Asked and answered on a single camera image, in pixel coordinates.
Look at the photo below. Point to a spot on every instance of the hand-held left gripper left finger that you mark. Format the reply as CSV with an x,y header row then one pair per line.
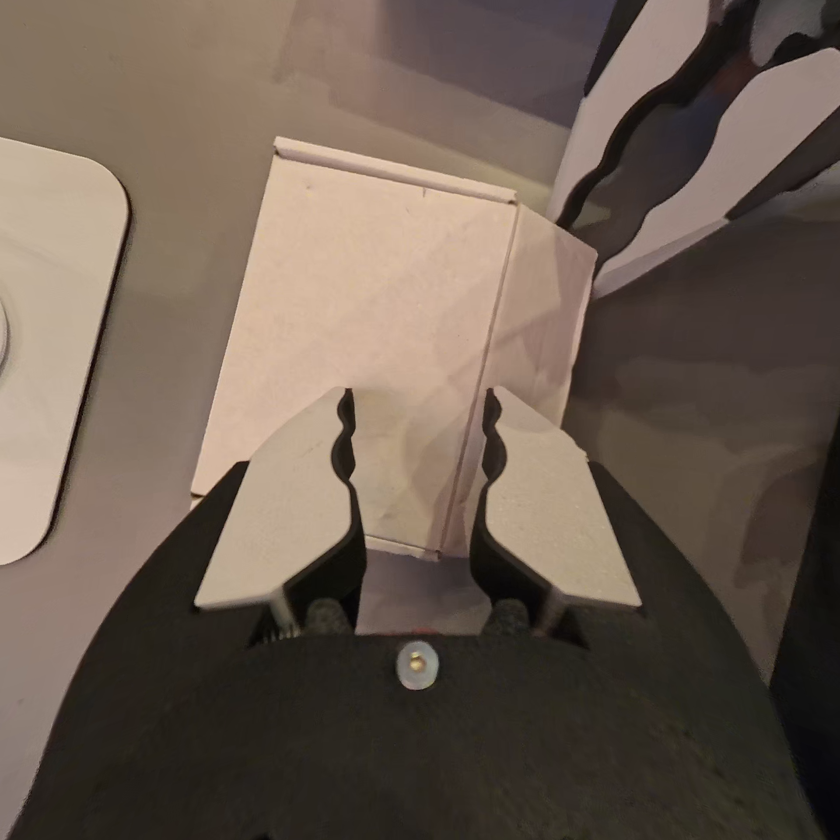
x,y
282,525

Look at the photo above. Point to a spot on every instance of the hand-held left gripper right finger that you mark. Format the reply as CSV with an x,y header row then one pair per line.
x,y
558,525

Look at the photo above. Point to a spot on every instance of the white cardboard box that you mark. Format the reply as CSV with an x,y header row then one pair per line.
x,y
367,295

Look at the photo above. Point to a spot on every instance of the person's dark clothing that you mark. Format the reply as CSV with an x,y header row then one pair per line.
x,y
814,656

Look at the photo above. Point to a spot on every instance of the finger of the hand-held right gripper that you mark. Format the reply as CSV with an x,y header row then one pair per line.
x,y
754,151
623,65

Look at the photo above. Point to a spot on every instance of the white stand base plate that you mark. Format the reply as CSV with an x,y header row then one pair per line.
x,y
59,328

